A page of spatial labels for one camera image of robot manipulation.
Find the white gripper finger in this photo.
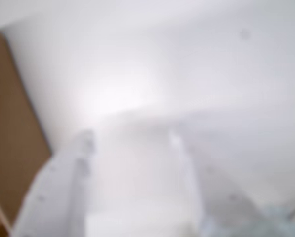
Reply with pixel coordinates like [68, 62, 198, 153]
[168, 128, 269, 237]
[11, 128, 97, 237]

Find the brown cardboard box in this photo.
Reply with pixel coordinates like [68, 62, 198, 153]
[0, 29, 52, 237]

